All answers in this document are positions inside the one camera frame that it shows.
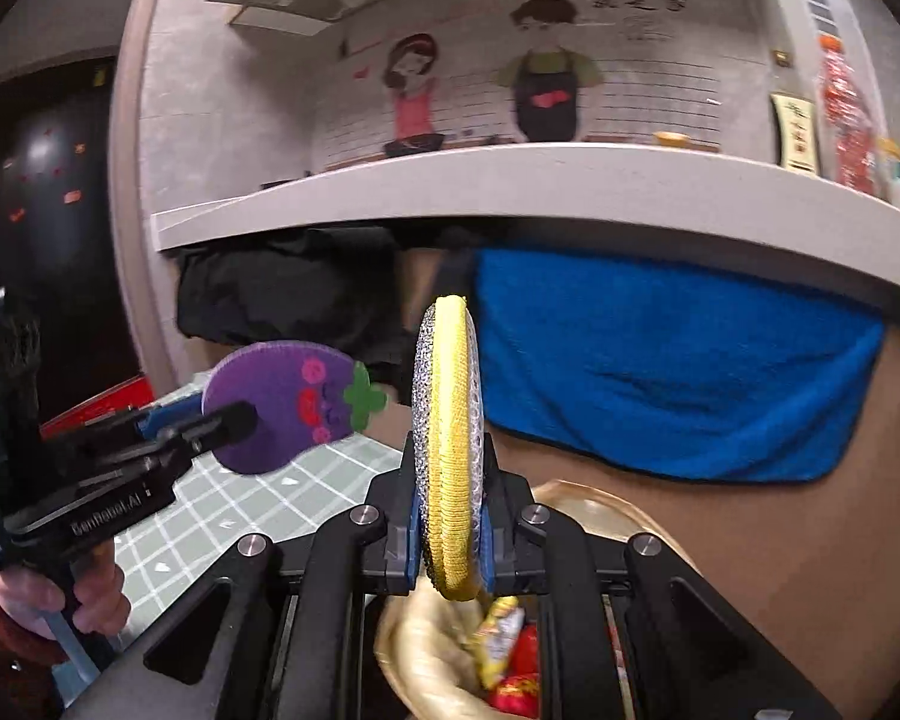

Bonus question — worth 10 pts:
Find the red doormat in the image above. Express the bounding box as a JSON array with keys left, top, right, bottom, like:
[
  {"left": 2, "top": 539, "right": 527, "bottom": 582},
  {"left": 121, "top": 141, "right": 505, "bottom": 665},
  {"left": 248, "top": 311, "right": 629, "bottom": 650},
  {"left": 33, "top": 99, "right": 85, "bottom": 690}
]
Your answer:
[{"left": 41, "top": 375, "right": 155, "bottom": 430}]

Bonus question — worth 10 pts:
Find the white vented column cover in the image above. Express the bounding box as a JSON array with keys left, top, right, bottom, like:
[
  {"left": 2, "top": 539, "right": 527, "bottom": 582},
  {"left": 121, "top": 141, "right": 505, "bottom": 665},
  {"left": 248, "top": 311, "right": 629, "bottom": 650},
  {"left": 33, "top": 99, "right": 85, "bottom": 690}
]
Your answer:
[{"left": 757, "top": 0, "right": 871, "bottom": 166}]

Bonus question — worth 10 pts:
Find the green checked tablecloth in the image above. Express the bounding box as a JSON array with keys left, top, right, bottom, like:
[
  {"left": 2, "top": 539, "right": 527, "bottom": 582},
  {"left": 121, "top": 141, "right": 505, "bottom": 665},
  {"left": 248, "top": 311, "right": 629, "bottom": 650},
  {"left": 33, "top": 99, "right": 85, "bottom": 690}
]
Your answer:
[{"left": 112, "top": 382, "right": 407, "bottom": 616}]

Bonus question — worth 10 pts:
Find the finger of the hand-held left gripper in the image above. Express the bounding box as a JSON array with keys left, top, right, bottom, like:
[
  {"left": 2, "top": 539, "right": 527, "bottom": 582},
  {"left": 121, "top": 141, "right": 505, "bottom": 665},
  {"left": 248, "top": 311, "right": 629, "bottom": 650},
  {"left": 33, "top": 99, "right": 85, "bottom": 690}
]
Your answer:
[
  {"left": 141, "top": 392, "right": 209, "bottom": 437},
  {"left": 52, "top": 403, "right": 260, "bottom": 500}
]

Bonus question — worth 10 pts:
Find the black door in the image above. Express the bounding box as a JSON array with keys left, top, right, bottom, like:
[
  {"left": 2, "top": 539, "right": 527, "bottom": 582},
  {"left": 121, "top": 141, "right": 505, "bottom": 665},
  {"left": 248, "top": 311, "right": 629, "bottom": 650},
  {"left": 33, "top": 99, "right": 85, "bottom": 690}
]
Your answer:
[{"left": 0, "top": 67, "right": 140, "bottom": 421}]

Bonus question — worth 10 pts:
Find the purple eggplant sponge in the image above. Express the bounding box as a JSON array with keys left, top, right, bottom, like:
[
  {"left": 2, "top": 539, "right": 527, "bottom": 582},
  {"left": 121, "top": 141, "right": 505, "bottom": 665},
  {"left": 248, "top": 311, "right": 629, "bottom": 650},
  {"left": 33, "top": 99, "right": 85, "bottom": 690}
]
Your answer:
[{"left": 202, "top": 341, "right": 387, "bottom": 475}]

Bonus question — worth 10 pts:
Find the bottle of red chilies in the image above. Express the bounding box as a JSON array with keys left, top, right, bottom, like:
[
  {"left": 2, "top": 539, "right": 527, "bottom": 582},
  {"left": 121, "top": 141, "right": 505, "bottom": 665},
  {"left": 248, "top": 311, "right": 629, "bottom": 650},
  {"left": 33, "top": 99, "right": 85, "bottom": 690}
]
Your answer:
[{"left": 817, "top": 34, "right": 890, "bottom": 188}]

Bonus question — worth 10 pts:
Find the white kitchen counter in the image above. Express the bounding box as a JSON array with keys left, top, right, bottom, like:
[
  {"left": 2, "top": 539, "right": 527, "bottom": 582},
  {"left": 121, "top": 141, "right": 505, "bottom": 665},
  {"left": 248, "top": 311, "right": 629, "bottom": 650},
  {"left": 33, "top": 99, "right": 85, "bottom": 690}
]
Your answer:
[{"left": 152, "top": 142, "right": 900, "bottom": 252}]

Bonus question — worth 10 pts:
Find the yellow round mesh scrubber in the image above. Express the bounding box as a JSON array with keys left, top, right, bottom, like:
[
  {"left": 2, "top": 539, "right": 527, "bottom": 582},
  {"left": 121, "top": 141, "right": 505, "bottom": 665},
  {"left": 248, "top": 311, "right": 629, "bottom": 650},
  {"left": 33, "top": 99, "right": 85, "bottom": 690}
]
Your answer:
[{"left": 411, "top": 295, "right": 488, "bottom": 601}]

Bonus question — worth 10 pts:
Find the person's left hand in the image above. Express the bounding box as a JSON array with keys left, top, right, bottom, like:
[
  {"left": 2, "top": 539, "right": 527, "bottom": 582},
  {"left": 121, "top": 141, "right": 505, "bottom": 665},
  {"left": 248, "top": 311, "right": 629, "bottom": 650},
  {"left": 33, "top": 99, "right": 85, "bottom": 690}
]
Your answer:
[{"left": 0, "top": 540, "right": 132, "bottom": 638}]

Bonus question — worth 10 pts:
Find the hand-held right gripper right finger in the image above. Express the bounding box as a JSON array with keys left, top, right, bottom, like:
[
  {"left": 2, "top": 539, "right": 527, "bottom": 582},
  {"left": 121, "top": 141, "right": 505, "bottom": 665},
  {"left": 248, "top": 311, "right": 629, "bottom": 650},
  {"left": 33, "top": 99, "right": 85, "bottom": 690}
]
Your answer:
[{"left": 480, "top": 442, "right": 826, "bottom": 720}]

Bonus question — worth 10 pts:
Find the bin with yellow bag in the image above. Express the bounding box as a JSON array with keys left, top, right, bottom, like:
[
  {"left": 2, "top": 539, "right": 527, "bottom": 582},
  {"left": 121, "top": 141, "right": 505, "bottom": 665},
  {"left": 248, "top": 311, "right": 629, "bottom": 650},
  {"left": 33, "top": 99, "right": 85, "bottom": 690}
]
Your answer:
[{"left": 375, "top": 478, "right": 695, "bottom": 720}]

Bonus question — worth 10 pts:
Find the clear bottle with label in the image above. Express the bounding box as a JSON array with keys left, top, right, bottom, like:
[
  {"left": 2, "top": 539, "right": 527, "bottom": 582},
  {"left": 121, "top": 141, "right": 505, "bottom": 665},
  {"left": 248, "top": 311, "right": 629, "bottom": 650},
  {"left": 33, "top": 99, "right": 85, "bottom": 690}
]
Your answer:
[{"left": 769, "top": 45, "right": 822, "bottom": 173}]

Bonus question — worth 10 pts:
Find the cartoon couple wall sticker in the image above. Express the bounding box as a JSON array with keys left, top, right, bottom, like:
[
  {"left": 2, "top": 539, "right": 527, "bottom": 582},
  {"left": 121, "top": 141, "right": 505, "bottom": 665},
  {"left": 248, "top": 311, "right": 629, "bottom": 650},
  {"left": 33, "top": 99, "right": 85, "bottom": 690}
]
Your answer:
[{"left": 311, "top": 0, "right": 728, "bottom": 173}]

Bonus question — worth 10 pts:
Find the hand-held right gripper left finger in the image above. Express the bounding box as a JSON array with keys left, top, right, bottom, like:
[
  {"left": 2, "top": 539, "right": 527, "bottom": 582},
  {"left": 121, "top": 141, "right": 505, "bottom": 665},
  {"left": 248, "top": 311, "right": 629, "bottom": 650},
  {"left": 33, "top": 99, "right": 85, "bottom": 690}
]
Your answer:
[{"left": 64, "top": 431, "right": 425, "bottom": 720}]

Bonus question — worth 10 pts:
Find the blue hanging towel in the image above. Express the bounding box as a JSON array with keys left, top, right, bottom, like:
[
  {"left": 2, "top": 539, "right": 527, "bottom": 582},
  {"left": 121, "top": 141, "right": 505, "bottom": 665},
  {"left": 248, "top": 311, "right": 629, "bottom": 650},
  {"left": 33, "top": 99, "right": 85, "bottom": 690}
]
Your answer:
[{"left": 472, "top": 247, "right": 886, "bottom": 482}]

